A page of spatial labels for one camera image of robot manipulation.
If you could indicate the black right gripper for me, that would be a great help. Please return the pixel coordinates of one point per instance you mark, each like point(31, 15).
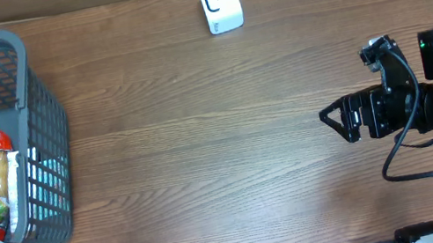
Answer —
point(359, 116)

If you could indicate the teal wet wipes pack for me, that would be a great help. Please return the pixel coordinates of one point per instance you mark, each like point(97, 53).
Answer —
point(47, 185)

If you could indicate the white tube gold cap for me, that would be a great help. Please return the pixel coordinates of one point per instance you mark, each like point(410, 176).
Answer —
point(13, 190)

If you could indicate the white barcode scanner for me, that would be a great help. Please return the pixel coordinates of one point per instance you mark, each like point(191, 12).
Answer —
point(223, 15)

